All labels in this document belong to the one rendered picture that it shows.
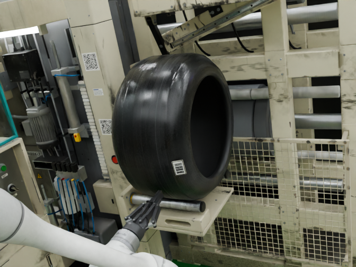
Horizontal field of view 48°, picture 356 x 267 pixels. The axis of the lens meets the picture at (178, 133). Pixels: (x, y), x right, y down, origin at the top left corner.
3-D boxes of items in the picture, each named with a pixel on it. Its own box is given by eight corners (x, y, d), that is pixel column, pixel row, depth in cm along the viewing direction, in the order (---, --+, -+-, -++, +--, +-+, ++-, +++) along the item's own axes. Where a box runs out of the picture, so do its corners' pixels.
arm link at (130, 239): (104, 237, 131) (114, 224, 135) (113, 257, 135) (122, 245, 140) (127, 241, 127) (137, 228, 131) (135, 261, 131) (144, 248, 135)
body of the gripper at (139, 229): (136, 230, 131) (150, 212, 138) (115, 227, 135) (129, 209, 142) (142, 247, 135) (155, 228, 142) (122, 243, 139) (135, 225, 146)
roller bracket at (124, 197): (122, 214, 178) (117, 195, 174) (165, 172, 210) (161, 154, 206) (128, 215, 176) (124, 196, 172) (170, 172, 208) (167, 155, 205)
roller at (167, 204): (135, 195, 182) (133, 204, 181) (130, 192, 178) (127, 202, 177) (206, 202, 165) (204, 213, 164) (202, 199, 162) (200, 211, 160)
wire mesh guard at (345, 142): (188, 244, 240) (166, 136, 215) (189, 242, 242) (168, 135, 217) (352, 271, 197) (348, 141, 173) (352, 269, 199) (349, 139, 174)
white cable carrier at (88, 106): (103, 178, 192) (77, 81, 175) (109, 173, 196) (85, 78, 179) (110, 178, 190) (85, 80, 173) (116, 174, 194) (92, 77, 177)
